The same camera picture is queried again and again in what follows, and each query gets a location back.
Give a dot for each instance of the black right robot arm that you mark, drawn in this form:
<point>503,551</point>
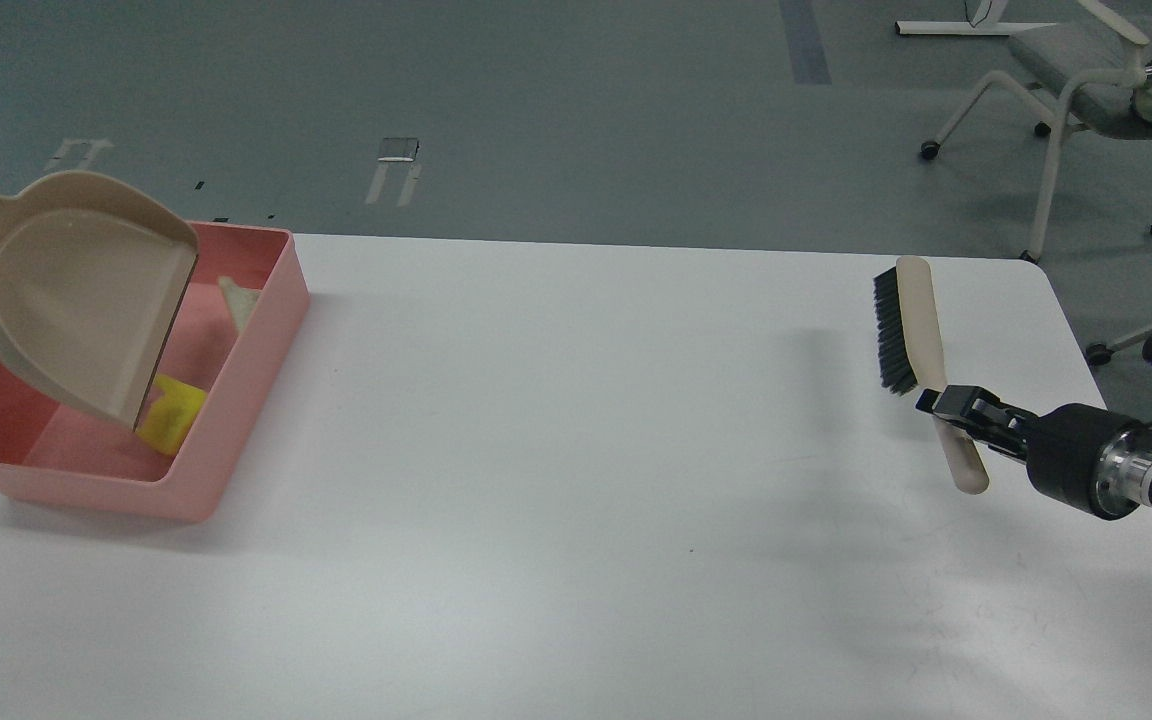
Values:
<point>1086,457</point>

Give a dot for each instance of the grey white office chair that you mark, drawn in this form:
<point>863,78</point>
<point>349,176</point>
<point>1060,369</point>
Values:
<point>1092,74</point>

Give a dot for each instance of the pink plastic bin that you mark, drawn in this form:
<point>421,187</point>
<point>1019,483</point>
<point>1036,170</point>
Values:
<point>51,453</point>

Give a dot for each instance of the white desk base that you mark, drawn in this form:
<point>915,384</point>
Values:
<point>981,19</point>

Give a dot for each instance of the yellow sponge piece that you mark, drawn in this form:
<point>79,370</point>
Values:
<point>169,418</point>

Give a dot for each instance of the metal floor socket plate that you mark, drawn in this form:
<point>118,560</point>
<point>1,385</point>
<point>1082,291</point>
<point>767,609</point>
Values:
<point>398,149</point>

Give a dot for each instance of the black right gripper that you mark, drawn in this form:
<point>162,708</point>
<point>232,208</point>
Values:
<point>1086,457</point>

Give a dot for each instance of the beige plastic dustpan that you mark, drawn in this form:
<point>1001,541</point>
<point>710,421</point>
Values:
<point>92,275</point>

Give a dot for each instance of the beige hand brush black bristles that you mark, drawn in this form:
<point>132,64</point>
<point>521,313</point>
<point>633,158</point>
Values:
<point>910,354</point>

